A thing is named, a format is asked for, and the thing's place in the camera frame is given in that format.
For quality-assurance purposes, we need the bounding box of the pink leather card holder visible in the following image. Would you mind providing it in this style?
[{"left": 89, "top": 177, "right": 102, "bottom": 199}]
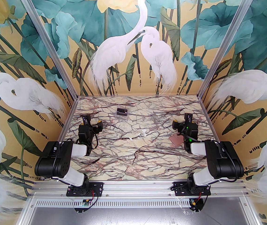
[{"left": 170, "top": 135, "right": 184, "bottom": 147}]

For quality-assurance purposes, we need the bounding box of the clear plastic card box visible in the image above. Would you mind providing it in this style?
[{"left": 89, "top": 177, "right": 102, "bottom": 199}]
[{"left": 115, "top": 105, "right": 130, "bottom": 118}]

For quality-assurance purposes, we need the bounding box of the perforated metal tray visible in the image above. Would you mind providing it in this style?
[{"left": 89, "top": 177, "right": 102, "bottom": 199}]
[{"left": 29, "top": 198, "right": 244, "bottom": 208}]

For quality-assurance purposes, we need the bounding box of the grey metal base panel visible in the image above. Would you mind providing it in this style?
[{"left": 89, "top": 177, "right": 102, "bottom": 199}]
[{"left": 19, "top": 206, "right": 258, "bottom": 225}]

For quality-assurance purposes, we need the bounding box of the aluminium table side rail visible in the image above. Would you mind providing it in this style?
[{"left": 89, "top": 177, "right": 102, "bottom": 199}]
[
  {"left": 199, "top": 97, "right": 236, "bottom": 179},
  {"left": 55, "top": 97, "right": 79, "bottom": 142}
]

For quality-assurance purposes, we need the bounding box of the thin aluminium table rail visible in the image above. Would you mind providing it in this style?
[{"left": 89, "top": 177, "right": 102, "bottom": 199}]
[{"left": 77, "top": 95, "right": 200, "bottom": 99}]

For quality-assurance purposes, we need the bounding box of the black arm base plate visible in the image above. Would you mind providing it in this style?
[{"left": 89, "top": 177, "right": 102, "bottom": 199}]
[
  {"left": 67, "top": 181, "right": 104, "bottom": 196},
  {"left": 173, "top": 181, "right": 211, "bottom": 196}
]

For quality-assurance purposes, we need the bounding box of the wide aluminium frame rail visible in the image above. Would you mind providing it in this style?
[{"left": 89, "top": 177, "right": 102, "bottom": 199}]
[{"left": 28, "top": 181, "right": 251, "bottom": 198}]

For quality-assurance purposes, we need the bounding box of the aluminium frame post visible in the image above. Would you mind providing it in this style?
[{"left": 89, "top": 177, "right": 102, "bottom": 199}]
[
  {"left": 14, "top": 0, "right": 79, "bottom": 98},
  {"left": 199, "top": 0, "right": 262, "bottom": 98}
]

